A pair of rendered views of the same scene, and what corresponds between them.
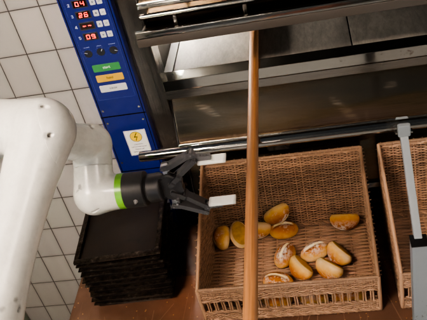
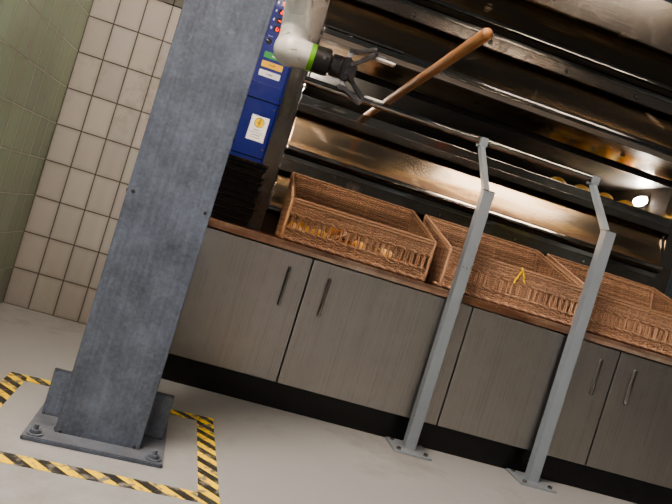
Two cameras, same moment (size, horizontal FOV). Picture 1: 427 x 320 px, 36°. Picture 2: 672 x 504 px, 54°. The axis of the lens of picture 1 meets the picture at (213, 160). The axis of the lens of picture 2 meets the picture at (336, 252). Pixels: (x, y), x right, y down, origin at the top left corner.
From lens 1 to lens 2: 199 cm
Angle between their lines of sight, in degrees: 41
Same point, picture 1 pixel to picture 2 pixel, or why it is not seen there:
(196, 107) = (311, 128)
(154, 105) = (285, 109)
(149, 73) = (297, 82)
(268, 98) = (365, 146)
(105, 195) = (305, 44)
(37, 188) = not seen: outside the picture
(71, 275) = (97, 245)
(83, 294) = not seen: hidden behind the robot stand
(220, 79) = (343, 112)
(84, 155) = (303, 16)
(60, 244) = (115, 204)
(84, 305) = not seen: hidden behind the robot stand
